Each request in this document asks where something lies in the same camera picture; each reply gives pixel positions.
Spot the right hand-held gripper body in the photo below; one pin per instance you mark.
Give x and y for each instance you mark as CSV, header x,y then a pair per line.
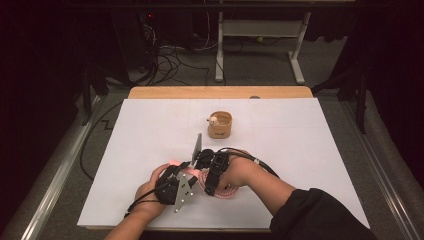
x,y
218,161

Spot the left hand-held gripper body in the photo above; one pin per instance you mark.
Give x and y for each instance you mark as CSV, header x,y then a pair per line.
x,y
170,190

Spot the pink hairbrush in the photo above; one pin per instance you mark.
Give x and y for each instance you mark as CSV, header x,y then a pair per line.
x,y
230,192

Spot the person's left hand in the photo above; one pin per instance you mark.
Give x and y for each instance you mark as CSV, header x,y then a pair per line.
x,y
146,196

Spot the person's right hand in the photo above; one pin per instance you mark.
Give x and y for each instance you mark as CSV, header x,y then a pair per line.
x,y
243,170

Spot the white table board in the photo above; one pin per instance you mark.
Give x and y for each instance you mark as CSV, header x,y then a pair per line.
x,y
150,133

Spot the wooden table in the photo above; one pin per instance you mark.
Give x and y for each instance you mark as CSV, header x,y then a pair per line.
x,y
200,92

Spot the dark metal stand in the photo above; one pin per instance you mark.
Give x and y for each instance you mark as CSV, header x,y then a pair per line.
x,y
87,100
361,100

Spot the small yellow-green ball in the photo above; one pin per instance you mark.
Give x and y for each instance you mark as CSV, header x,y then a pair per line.
x,y
260,39

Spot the black computer tower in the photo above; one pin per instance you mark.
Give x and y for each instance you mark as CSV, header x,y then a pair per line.
x,y
133,40

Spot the metal floor rail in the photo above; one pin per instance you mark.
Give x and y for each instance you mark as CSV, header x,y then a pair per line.
x,y
383,173
56,180

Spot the white metal desk frame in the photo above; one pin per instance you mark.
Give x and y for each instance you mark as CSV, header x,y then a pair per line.
x,y
260,28

